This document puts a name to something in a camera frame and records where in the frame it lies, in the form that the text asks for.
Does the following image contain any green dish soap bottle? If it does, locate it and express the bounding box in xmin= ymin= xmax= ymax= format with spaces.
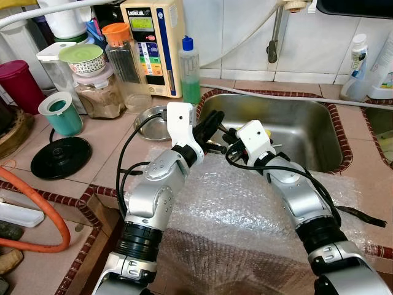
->
xmin=178 ymin=36 xmax=202 ymax=105

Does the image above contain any small steel plate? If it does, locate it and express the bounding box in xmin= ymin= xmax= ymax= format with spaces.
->
xmin=134 ymin=104 xmax=169 ymax=142

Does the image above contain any steel sink basin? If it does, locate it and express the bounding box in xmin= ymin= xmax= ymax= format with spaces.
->
xmin=362 ymin=104 xmax=393 ymax=167
xmin=195 ymin=89 xmax=354 ymax=174

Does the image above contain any beige water ionizer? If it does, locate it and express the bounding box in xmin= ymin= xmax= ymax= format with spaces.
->
xmin=120 ymin=0 xmax=186 ymax=99

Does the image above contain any clear bubble wrap sheet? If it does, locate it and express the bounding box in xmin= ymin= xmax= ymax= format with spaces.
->
xmin=126 ymin=144 xmax=375 ymax=295

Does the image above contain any brown powder jar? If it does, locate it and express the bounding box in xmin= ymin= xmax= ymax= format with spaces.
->
xmin=72 ymin=65 xmax=128 ymax=120

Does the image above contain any orange lid clear jar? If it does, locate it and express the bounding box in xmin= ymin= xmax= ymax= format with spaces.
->
xmin=101 ymin=23 xmax=152 ymax=112

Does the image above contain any teal cup white rim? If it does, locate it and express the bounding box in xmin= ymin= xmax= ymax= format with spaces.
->
xmin=38 ymin=91 xmax=84 ymax=137

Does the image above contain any black round kettle base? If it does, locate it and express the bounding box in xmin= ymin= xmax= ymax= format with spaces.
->
xmin=31 ymin=136 xmax=93 ymax=181

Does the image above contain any white spray bottle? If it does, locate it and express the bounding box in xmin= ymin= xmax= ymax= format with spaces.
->
xmin=341 ymin=34 xmax=369 ymax=102

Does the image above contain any large white detergent bottle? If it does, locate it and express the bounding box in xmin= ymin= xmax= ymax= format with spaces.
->
xmin=367 ymin=31 xmax=393 ymax=100

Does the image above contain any white lid clear container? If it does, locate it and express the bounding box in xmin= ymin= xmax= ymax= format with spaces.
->
xmin=36 ymin=41 xmax=80 ymax=114

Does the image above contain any white plastic jug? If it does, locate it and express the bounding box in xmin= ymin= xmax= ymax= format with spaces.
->
xmin=38 ymin=0 xmax=93 ymax=44

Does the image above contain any maroon plastic canister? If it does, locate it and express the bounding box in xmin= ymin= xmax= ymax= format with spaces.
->
xmin=0 ymin=60 xmax=47 ymax=116

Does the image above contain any white power strip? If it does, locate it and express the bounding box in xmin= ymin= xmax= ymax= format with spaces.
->
xmin=0 ymin=202 xmax=45 ymax=229

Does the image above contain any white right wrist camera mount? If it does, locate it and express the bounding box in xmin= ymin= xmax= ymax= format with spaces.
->
xmin=236 ymin=120 xmax=276 ymax=162

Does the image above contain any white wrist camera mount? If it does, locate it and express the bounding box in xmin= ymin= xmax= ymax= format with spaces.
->
xmin=166 ymin=101 xmax=205 ymax=160
xmin=236 ymin=120 xmax=276 ymax=162

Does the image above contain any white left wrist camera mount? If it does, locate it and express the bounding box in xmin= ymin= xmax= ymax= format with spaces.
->
xmin=166 ymin=101 xmax=205 ymax=160

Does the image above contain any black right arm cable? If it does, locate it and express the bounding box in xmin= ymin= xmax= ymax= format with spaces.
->
xmin=224 ymin=147 xmax=343 ymax=229

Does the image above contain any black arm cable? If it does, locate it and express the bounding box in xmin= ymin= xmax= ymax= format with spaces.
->
xmin=224 ymin=147 xmax=343 ymax=229
xmin=114 ymin=112 xmax=169 ymax=216

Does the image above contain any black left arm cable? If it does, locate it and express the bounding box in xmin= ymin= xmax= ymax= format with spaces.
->
xmin=114 ymin=112 xmax=169 ymax=216

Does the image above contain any grey counter hose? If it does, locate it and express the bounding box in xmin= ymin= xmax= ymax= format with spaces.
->
xmin=201 ymin=83 xmax=393 ymax=111

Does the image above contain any black cable strap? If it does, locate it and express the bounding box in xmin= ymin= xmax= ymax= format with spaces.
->
xmin=335 ymin=205 xmax=387 ymax=229

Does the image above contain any beige wall faucet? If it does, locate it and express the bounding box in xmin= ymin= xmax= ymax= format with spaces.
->
xmin=267 ymin=0 xmax=314 ymax=64

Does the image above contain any orange hose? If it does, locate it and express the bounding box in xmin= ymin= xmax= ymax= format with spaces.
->
xmin=0 ymin=166 xmax=71 ymax=254

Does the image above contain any black wall appliance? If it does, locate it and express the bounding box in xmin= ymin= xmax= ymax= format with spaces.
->
xmin=315 ymin=0 xmax=393 ymax=19

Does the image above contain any thick white hose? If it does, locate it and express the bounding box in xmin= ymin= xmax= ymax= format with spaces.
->
xmin=0 ymin=0 xmax=120 ymax=28

